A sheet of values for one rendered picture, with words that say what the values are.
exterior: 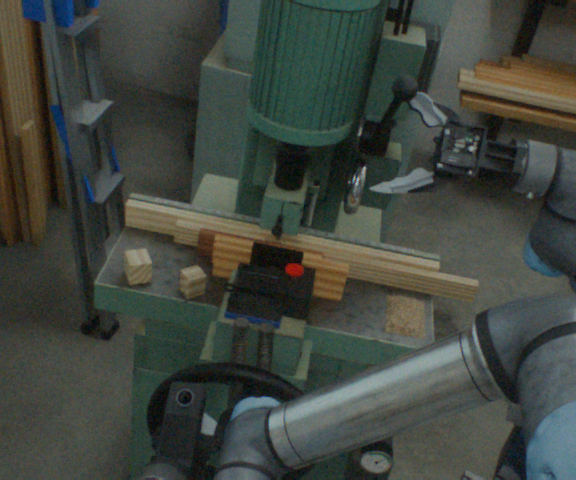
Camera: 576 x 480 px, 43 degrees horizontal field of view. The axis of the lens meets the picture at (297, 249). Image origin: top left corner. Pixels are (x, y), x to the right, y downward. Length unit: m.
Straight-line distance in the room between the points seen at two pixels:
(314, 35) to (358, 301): 0.50
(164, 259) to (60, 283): 1.35
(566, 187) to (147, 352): 0.78
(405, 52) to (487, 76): 1.84
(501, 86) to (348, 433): 2.51
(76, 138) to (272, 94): 1.03
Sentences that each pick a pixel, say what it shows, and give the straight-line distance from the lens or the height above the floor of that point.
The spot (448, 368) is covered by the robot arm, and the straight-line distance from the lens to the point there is 0.74.
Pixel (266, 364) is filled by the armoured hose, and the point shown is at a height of 0.90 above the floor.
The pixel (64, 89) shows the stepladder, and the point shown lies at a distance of 2.02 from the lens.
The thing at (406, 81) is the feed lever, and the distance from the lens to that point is 1.01.
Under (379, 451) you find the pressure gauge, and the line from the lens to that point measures 1.39.
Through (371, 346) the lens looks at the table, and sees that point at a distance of 1.28.
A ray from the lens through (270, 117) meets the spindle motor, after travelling 1.15.
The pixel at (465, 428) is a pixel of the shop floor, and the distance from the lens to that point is 2.45.
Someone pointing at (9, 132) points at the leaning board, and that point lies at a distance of 2.64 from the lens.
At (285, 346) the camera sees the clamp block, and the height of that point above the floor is 0.94.
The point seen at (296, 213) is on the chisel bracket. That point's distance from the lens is 1.26.
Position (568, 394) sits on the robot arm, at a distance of 0.61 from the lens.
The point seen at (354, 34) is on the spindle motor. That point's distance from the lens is 1.10.
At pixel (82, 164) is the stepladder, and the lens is 2.12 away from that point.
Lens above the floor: 1.76
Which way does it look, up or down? 37 degrees down
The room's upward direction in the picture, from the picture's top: 11 degrees clockwise
